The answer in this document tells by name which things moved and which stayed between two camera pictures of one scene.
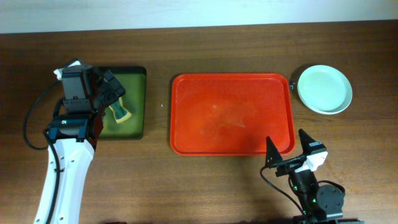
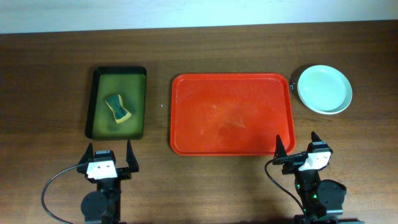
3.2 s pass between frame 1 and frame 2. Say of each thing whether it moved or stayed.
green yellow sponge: stayed
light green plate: stayed
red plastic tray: stayed
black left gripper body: moved
